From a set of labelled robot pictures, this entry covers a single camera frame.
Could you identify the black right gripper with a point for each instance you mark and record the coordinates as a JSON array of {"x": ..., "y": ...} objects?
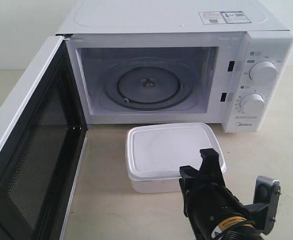
[{"x": 214, "y": 213}]

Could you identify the white lidded plastic container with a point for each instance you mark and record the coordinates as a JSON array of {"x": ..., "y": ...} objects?
[{"x": 155, "y": 153}]

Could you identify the white microwave door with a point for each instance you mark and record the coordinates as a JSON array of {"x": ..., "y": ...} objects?
[{"x": 42, "y": 141}]

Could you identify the white microwave oven body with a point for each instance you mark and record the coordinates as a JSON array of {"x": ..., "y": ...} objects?
[{"x": 103, "y": 33}]

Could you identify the lower white control knob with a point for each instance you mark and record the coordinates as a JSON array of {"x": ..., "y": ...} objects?
[{"x": 252, "y": 104}]

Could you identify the white control knob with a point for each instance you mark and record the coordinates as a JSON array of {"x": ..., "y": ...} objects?
[
  {"x": 263, "y": 73},
  {"x": 252, "y": 104}
]

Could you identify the glass turntable plate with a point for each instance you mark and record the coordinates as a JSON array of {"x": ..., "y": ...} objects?
[{"x": 149, "y": 83}]

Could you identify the upper white control knob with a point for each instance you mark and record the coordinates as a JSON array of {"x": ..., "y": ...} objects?
[{"x": 263, "y": 73}]

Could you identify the white and blue label sticker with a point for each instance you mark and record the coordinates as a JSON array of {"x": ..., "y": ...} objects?
[{"x": 223, "y": 17}]

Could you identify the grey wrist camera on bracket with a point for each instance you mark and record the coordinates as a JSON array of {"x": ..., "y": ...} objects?
[{"x": 265, "y": 201}]

